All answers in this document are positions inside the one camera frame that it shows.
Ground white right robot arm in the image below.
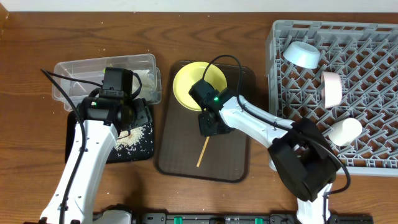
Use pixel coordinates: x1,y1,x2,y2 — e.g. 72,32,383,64
189,86,344,223

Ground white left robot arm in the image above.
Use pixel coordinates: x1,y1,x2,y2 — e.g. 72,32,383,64
39,97,152,223

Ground yellow plate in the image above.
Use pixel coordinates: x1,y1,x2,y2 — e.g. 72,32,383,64
173,62,227,111

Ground pale green cup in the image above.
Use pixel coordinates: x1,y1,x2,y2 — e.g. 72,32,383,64
328,118,363,146

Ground dark brown serving tray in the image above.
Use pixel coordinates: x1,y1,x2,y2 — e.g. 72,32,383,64
154,60,256,184

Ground clear plastic waste bin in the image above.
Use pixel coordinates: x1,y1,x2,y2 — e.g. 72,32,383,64
53,54,162,105

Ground grey plastic dishwasher rack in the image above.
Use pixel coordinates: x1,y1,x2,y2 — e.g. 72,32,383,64
266,20,397,177

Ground wooden chopstick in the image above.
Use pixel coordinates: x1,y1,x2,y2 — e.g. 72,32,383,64
196,136,210,167

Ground pile of rice grains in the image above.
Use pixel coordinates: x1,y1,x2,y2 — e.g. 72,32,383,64
113,68,156,154

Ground light blue bowl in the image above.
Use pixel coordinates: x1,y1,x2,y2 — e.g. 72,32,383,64
283,41,320,69

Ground white bowl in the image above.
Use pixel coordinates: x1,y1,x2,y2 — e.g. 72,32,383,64
321,71,343,108

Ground black waste tray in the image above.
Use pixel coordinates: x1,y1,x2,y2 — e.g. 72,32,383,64
65,111,154,169

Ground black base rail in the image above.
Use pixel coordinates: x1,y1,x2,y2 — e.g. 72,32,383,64
93,205,374,224

